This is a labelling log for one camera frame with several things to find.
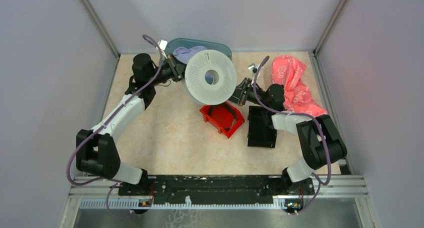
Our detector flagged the teal plastic basin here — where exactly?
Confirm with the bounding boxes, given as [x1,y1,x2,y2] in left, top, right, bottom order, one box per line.
[164,38,232,60]

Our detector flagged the purple cloth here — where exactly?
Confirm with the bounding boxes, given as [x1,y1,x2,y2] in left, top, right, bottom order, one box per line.
[172,45,207,64]

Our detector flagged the pink patterned cloth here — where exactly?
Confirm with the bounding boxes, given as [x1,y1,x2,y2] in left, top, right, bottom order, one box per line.
[271,55,328,117]

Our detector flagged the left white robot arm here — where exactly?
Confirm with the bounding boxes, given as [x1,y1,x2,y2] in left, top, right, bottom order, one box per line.
[71,53,186,195]

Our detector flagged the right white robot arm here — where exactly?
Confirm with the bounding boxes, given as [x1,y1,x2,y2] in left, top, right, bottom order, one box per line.
[229,78,347,194]

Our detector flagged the red plastic bin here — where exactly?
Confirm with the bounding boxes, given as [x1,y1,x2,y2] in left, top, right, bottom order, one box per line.
[199,102,245,139]

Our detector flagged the black cable coil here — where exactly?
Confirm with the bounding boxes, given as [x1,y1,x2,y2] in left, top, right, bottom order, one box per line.
[220,102,240,130]

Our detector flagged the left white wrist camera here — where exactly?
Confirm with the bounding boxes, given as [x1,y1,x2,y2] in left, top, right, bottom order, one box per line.
[157,39,168,57]

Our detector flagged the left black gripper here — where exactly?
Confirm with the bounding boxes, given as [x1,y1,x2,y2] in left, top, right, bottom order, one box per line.
[148,53,200,86]

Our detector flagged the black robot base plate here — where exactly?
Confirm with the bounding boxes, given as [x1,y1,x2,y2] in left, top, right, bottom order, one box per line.
[118,175,315,205]

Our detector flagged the grey slotted cable duct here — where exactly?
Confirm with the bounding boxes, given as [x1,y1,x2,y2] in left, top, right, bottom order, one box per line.
[79,198,301,211]

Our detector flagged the grey plastic cable spool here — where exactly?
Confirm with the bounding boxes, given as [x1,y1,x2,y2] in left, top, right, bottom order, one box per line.
[182,49,238,105]

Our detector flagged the black plastic bin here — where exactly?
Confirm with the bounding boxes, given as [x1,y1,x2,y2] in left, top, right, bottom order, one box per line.
[247,105,277,149]

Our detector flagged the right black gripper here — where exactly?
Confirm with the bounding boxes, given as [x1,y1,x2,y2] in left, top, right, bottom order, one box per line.
[220,77,271,109]

